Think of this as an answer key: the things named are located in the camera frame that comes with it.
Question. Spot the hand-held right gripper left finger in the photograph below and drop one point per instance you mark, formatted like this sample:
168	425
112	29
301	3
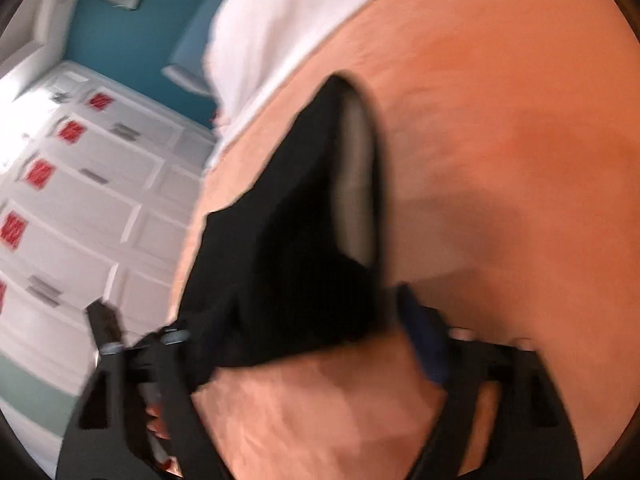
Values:
175	360

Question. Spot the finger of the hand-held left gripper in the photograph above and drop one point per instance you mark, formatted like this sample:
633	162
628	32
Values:
104	322

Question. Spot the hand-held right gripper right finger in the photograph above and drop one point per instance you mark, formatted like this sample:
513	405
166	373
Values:
425	340

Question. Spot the black pants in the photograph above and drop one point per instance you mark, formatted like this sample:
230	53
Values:
280	260

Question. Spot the red paper wardrobe decoration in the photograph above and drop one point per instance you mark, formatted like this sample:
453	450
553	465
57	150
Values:
100	100
1	295
71	131
39	172
10	230

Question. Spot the white panelled wardrobe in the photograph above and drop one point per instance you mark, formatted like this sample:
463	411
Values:
100	200

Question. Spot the orange plush blanket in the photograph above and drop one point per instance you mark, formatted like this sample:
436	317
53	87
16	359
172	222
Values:
500	160

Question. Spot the blue padded headboard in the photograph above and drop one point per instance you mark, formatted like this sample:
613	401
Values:
200	45

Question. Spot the white bed sheet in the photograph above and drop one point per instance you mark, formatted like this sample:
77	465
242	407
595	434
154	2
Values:
280	25

